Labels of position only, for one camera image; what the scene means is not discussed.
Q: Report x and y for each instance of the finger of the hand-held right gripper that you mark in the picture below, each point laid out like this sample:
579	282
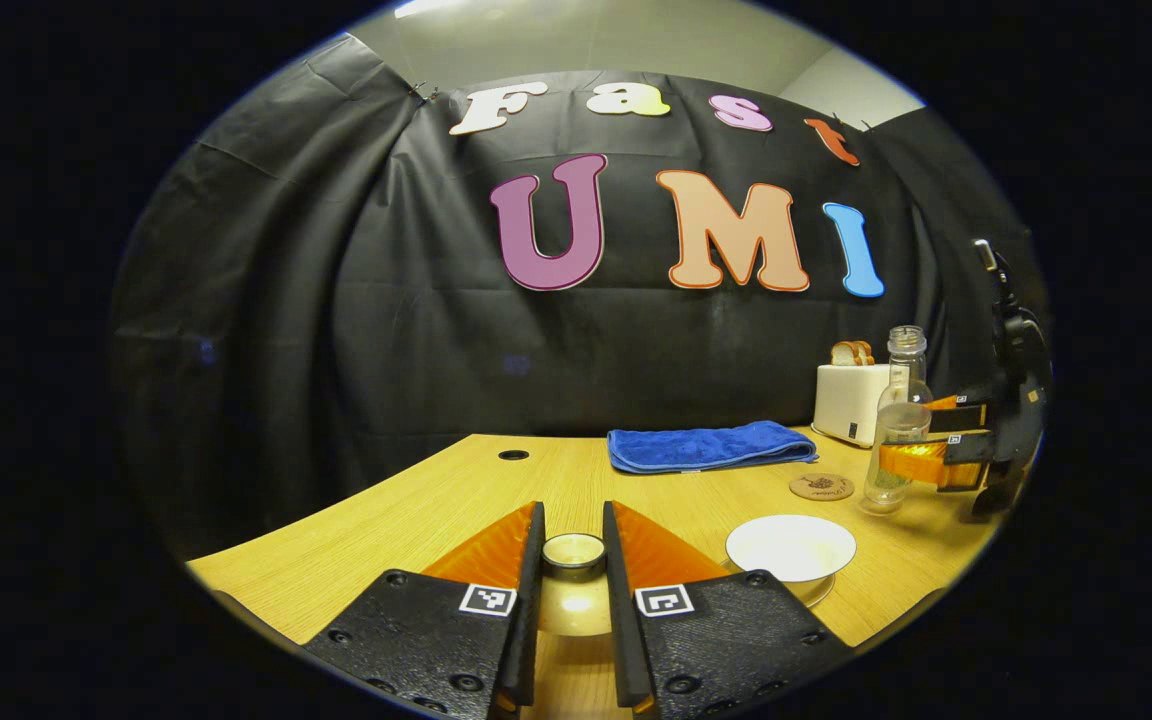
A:
966	412
921	462

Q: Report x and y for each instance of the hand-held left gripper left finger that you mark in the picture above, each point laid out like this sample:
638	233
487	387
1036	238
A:
532	600

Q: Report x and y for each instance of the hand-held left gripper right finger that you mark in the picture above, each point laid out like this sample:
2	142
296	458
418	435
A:
618	620

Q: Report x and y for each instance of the white ceramic teacup lid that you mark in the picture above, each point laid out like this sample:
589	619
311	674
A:
574	600

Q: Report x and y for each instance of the clear plastic water bottle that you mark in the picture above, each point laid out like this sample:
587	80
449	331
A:
896	420

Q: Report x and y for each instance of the round wooden coaster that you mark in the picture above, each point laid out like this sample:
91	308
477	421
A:
821	487

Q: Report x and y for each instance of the white ceramic teacup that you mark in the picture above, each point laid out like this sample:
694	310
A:
791	548

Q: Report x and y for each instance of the white toaster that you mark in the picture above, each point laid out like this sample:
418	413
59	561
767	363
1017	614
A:
846	405

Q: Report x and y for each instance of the toast bread slice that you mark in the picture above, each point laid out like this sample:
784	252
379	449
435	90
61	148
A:
844	354
866	352

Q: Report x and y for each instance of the black table grommet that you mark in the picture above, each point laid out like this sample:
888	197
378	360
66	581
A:
513	454

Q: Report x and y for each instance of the white ceramic saucer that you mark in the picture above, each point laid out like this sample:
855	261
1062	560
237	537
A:
821	591

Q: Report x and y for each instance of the blue folded towel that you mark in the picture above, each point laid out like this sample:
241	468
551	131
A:
706	447

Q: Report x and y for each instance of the black backdrop cloth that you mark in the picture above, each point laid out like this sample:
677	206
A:
336	330

